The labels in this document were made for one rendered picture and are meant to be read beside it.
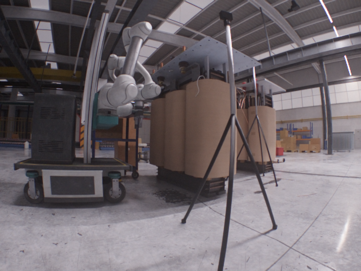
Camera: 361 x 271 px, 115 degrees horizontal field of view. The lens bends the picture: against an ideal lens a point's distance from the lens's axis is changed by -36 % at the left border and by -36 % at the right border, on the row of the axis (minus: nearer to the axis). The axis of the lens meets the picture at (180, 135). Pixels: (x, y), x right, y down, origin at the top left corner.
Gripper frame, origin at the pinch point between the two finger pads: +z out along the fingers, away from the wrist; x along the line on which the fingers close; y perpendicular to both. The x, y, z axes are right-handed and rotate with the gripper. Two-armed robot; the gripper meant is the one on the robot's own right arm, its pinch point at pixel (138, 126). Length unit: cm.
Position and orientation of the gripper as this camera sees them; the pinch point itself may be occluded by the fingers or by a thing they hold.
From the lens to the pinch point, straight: 162.0
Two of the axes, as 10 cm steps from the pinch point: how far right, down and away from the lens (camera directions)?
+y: -8.6, -0.4, -5.0
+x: 5.0, -0.3, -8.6
